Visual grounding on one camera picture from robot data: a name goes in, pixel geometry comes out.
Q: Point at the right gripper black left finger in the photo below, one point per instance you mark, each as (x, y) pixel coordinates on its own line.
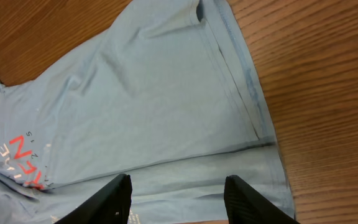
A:
(110, 205)

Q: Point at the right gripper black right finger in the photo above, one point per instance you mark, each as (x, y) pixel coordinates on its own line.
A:
(245, 205)

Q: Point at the light blue printed t-shirt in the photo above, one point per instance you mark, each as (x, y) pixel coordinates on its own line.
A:
(168, 94)

